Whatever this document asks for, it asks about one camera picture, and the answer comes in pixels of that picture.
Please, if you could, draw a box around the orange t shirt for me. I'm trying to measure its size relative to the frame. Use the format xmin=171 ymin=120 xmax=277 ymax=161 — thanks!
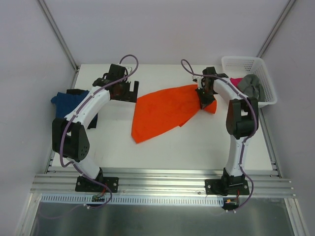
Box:
xmin=131 ymin=85 xmax=202 ymax=144

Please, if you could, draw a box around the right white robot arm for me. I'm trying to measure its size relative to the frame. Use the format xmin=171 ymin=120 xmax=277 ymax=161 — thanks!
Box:
xmin=194 ymin=67 xmax=258 ymax=194

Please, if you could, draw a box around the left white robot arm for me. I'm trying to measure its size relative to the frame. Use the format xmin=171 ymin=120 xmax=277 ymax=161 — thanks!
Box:
xmin=52 ymin=63 xmax=139 ymax=191

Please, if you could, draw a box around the pink t shirt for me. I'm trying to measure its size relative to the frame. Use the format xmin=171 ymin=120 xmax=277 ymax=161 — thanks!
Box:
xmin=230 ymin=78 xmax=243 ymax=87

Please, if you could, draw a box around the white plastic basket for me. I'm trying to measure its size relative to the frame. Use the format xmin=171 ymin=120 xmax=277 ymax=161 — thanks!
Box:
xmin=221 ymin=56 xmax=277 ymax=108

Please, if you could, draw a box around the grey t shirt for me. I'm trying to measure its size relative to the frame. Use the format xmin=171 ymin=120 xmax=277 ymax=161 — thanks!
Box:
xmin=237 ymin=74 xmax=265 ymax=102

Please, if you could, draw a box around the blue folded t shirt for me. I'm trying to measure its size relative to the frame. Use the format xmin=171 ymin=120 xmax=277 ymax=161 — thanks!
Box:
xmin=51 ymin=89 xmax=89 ymax=118

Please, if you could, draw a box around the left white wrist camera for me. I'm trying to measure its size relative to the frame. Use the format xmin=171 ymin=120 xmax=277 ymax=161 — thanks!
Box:
xmin=124 ymin=66 xmax=133 ymax=76

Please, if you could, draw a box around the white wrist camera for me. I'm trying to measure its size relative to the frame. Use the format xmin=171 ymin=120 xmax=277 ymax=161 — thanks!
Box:
xmin=124 ymin=66 xmax=133 ymax=76
xmin=192 ymin=75 xmax=203 ymax=89

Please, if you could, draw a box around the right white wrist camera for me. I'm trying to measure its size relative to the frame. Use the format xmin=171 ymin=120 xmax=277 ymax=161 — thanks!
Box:
xmin=192 ymin=75 xmax=203 ymax=89

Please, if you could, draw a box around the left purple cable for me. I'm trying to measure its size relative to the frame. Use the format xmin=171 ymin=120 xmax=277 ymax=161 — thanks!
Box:
xmin=38 ymin=54 xmax=139 ymax=219

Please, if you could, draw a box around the purple cable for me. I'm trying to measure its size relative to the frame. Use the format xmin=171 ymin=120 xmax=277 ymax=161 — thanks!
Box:
xmin=38 ymin=54 xmax=139 ymax=219
xmin=181 ymin=59 xmax=258 ymax=214

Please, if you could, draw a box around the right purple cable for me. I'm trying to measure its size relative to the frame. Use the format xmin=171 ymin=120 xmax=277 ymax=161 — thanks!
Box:
xmin=181 ymin=59 xmax=258 ymax=214

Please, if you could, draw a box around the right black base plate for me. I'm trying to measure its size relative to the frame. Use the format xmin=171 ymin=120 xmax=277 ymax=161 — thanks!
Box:
xmin=204 ymin=179 xmax=250 ymax=196

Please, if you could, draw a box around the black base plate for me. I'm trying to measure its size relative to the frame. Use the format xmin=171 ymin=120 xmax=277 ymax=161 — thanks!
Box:
xmin=204 ymin=179 xmax=250 ymax=196
xmin=75 ymin=176 xmax=119 ymax=193

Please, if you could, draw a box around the aluminium extrusion rail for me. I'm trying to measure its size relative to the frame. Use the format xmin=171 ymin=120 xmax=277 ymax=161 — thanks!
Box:
xmin=31 ymin=167 xmax=297 ymax=198

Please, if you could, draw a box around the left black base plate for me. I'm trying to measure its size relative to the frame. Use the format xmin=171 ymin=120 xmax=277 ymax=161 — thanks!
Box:
xmin=75 ymin=176 xmax=119 ymax=193

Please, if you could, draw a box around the left aluminium frame post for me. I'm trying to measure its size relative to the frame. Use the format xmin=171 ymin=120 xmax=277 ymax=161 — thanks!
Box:
xmin=36 ymin=0 xmax=79 ymax=71

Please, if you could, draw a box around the aluminium frame post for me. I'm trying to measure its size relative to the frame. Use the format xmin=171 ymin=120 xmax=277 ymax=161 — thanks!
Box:
xmin=256 ymin=0 xmax=297 ymax=58
xmin=36 ymin=0 xmax=79 ymax=71

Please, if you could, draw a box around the right aluminium frame post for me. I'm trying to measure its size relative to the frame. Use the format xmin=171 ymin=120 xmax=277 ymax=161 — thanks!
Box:
xmin=256 ymin=0 xmax=297 ymax=58

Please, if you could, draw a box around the white slotted cable duct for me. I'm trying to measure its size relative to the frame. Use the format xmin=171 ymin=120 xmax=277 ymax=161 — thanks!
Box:
xmin=41 ymin=193 xmax=223 ymax=207

